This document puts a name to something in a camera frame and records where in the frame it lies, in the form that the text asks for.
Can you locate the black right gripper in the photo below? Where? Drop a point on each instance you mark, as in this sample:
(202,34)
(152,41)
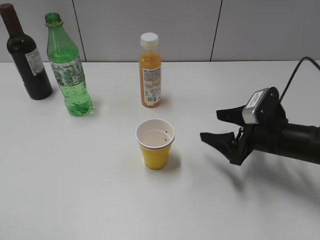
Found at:
(271,116)

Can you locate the yellow paper cup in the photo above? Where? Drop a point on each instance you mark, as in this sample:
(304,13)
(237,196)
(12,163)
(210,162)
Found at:
(155,138)

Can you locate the green sprite bottle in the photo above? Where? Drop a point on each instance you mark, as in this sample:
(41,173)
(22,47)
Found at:
(64,58)

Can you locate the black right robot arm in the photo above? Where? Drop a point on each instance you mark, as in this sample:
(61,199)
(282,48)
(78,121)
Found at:
(295,141)

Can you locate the orange juice bottle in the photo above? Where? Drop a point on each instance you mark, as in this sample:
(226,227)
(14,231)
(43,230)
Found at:
(150,70)

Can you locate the dark wine bottle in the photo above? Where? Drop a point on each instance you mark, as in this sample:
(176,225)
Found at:
(25,55)

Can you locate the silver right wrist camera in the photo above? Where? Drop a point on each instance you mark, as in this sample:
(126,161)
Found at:
(249,112)

